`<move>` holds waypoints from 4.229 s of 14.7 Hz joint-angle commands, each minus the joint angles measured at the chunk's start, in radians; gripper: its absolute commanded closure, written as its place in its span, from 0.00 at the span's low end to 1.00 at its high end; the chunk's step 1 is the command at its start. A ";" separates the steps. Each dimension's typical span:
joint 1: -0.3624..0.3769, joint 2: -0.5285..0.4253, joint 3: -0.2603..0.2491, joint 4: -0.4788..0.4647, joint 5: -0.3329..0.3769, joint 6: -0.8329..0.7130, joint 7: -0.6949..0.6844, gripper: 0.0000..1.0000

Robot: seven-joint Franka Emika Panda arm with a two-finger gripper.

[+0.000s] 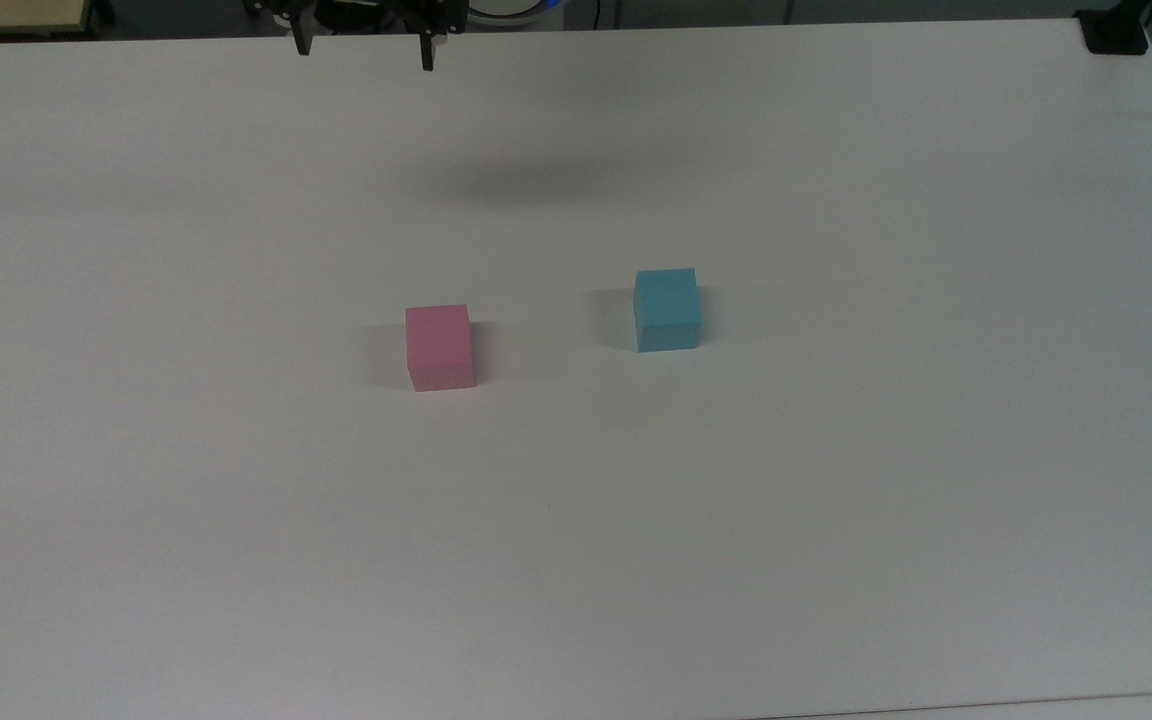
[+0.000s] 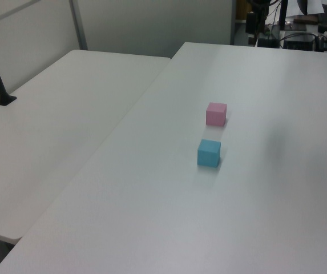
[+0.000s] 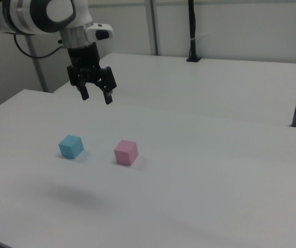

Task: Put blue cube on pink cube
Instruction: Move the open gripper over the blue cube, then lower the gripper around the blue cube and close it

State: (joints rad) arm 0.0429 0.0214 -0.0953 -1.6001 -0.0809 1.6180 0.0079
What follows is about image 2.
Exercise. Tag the black vertical stand post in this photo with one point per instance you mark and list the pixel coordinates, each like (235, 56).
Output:
(283, 14)

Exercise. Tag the grey metal partition edge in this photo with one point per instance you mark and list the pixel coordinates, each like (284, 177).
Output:
(233, 23)

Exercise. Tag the small black low box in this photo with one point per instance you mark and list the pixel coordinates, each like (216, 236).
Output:
(267, 42)

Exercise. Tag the brown flat object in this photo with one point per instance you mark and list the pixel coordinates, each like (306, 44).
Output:
(305, 20)

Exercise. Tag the grey partition frame post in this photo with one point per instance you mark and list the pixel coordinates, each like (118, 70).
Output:
(79, 24)

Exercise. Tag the pink cube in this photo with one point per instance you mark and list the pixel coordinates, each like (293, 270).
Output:
(215, 115)

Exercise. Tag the black electronics box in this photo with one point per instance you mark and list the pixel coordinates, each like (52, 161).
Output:
(298, 44)

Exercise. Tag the brown wooden panel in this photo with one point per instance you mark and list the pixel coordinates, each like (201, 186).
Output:
(241, 10)

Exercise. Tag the black upright box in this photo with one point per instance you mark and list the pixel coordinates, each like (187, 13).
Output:
(250, 23)

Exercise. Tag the blue cube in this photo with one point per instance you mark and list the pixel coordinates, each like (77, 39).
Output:
(208, 155)

